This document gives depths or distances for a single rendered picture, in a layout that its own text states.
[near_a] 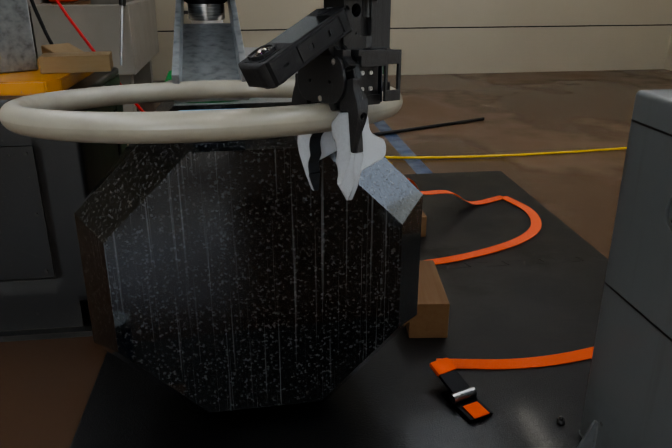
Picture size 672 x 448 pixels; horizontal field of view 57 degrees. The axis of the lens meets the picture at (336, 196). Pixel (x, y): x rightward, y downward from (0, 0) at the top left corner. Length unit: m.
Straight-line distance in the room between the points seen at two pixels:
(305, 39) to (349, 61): 0.05
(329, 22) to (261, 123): 0.11
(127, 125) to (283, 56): 0.16
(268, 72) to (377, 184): 0.86
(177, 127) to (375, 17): 0.23
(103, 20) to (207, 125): 3.95
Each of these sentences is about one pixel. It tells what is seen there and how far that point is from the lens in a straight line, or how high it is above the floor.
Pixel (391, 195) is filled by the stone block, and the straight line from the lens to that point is 1.41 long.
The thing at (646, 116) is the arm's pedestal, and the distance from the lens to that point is 1.35.
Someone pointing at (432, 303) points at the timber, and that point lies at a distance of 1.91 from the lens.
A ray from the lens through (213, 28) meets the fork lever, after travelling 1.35.
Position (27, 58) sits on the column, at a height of 0.82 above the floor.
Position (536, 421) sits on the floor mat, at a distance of 1.72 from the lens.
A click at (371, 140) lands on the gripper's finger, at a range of 0.64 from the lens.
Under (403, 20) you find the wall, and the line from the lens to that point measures 6.86.
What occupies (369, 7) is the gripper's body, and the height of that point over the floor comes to 1.04.
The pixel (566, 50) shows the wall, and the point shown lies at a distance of 7.57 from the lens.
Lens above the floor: 1.07
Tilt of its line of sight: 20 degrees down
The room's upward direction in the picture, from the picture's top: straight up
